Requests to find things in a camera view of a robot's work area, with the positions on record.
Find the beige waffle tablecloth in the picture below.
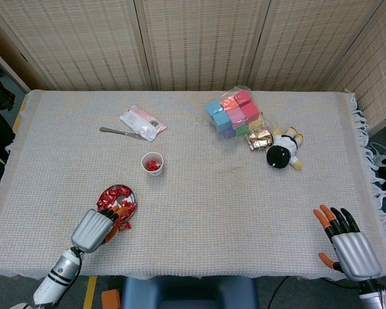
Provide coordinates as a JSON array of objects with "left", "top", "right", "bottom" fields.
[{"left": 0, "top": 89, "right": 386, "bottom": 281}]

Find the white paper cup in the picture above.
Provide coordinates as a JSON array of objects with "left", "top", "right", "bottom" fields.
[{"left": 140, "top": 151, "right": 165, "bottom": 177}]

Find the white pink tissue packet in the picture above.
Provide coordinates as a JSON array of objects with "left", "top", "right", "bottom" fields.
[{"left": 118, "top": 105, "right": 167, "bottom": 142}]

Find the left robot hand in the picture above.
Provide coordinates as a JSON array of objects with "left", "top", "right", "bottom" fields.
[{"left": 70, "top": 206, "right": 130, "bottom": 254}]

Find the yellow foam block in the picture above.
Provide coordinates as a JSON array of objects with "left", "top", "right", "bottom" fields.
[{"left": 249, "top": 114, "right": 265, "bottom": 129}]

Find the red foam block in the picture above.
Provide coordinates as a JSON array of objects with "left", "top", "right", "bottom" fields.
[
  {"left": 241, "top": 102, "right": 261, "bottom": 122},
  {"left": 234, "top": 89, "right": 253, "bottom": 106}
]

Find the clear plastic bag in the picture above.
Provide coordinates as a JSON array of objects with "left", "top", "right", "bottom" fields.
[{"left": 201, "top": 84, "right": 276, "bottom": 145}]

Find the black headed plush doll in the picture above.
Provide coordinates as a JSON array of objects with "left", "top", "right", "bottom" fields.
[{"left": 265, "top": 126, "right": 305, "bottom": 171}]

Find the light blue foam block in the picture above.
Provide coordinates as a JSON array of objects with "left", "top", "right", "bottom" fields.
[
  {"left": 205, "top": 98, "right": 225, "bottom": 117},
  {"left": 212, "top": 110, "right": 232, "bottom": 133}
]

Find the woven folding screen panel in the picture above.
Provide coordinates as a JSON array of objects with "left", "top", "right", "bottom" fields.
[
  {"left": 246, "top": 0, "right": 386, "bottom": 91},
  {"left": 0, "top": 0, "right": 154, "bottom": 91},
  {"left": 0, "top": 12, "right": 32, "bottom": 93},
  {"left": 134, "top": 0, "right": 273, "bottom": 91},
  {"left": 324, "top": 0, "right": 386, "bottom": 129}
]

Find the blue chair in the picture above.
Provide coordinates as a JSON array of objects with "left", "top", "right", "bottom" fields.
[{"left": 121, "top": 276, "right": 260, "bottom": 309}]

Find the round metal plate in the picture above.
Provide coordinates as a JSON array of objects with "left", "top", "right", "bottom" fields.
[{"left": 96, "top": 183, "right": 138, "bottom": 223}]

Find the orange foam block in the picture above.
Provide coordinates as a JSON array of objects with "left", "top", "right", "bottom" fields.
[{"left": 220, "top": 96, "right": 241, "bottom": 110}]

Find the orange box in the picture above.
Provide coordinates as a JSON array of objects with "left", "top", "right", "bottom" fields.
[{"left": 101, "top": 288, "right": 122, "bottom": 309}]

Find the pink foam block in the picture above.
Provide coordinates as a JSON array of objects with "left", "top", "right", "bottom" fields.
[{"left": 228, "top": 108, "right": 247, "bottom": 127}]

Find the gold foil packet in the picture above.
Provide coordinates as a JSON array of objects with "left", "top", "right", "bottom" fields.
[{"left": 246, "top": 127, "right": 275, "bottom": 152}]

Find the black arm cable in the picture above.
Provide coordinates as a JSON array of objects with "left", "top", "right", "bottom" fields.
[{"left": 51, "top": 249, "right": 85, "bottom": 309}]

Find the black floor cable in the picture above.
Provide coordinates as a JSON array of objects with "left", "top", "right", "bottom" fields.
[{"left": 267, "top": 276, "right": 290, "bottom": 309}]

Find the metal butter knife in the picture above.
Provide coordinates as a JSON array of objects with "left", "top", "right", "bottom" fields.
[{"left": 99, "top": 127, "right": 148, "bottom": 141}]

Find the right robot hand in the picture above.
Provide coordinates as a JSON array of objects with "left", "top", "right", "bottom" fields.
[{"left": 313, "top": 203, "right": 383, "bottom": 283}]

